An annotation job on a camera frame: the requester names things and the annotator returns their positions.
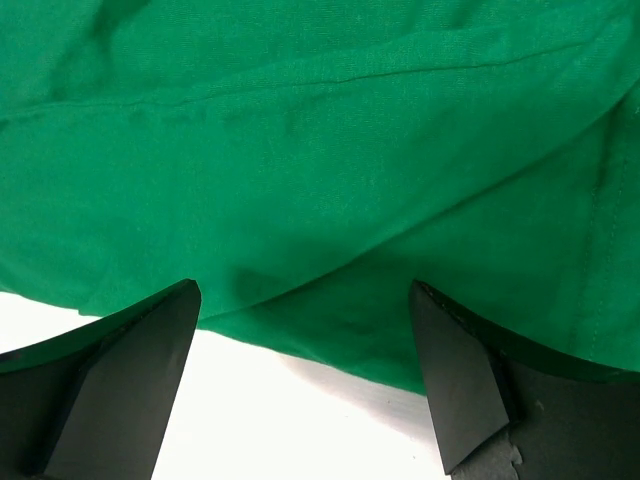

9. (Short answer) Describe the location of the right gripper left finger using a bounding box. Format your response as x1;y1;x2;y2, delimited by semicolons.
1;280;201;480

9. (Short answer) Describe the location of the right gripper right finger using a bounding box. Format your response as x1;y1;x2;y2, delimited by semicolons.
409;281;639;480

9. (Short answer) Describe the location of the green t shirt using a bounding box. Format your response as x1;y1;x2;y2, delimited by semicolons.
1;1;639;392

